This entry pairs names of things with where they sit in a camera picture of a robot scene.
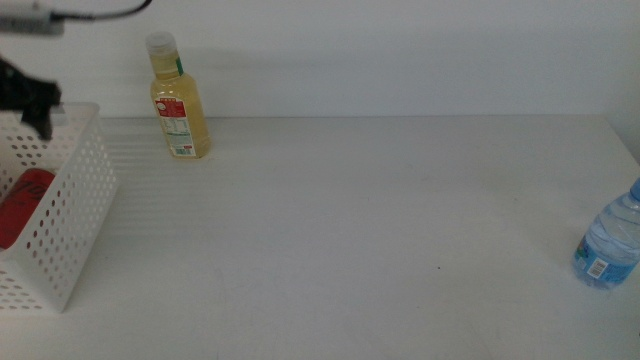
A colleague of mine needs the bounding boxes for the red soda can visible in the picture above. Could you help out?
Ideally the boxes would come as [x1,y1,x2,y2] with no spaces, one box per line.
[0,168,56,250]

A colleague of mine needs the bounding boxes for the yellow tea bottle white cap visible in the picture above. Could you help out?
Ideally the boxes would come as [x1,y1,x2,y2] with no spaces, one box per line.
[144,31,212,160]

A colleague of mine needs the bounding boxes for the clear water bottle blue cap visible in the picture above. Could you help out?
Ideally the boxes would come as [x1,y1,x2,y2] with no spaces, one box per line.
[571,178,640,290]

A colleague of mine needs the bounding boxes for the white perforated plastic basket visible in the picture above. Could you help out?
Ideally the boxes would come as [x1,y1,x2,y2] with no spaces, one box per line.
[0,102,119,314]

